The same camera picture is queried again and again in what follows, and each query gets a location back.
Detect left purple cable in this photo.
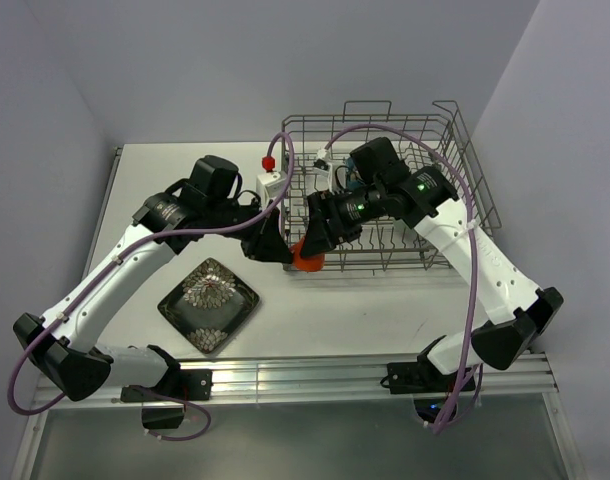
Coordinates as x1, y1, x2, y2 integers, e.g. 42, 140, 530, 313
6, 130, 296, 441

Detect grey wire dish rack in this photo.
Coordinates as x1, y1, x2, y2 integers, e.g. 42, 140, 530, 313
280, 100, 501, 273

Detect purple cable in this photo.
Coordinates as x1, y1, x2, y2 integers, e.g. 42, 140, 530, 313
6, 130, 296, 441
319, 123, 484, 435

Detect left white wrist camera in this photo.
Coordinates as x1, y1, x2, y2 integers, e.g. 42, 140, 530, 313
256, 155, 286, 207

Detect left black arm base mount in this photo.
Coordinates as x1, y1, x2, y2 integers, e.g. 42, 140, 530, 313
119, 369, 212, 432

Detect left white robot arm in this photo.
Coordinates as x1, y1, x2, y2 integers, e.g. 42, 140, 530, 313
13, 155, 292, 401

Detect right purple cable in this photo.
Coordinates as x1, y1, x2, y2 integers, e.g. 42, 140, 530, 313
319, 123, 484, 435

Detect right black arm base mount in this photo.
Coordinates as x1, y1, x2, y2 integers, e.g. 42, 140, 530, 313
380, 353, 457, 425

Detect small orange cup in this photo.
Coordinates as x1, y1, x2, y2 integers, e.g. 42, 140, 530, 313
290, 241, 325, 273

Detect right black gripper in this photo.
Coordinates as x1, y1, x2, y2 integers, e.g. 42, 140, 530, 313
298, 182, 385, 260

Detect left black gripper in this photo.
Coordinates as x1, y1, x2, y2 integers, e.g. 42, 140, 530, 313
205, 195, 292, 263

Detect aluminium table edge rail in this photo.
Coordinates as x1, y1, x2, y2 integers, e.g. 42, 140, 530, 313
32, 352, 559, 406

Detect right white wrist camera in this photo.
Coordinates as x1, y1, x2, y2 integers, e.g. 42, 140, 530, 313
312, 148, 334, 191

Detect black floral square plate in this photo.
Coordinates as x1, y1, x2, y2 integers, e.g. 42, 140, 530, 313
157, 258, 260, 355

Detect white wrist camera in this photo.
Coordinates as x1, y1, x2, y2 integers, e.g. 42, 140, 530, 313
256, 155, 286, 207
312, 148, 334, 191

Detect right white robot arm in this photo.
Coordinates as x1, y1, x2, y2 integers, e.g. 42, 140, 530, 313
300, 137, 563, 390

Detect blue patterned bowl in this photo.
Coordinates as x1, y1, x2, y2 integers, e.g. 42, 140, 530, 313
345, 157, 365, 191

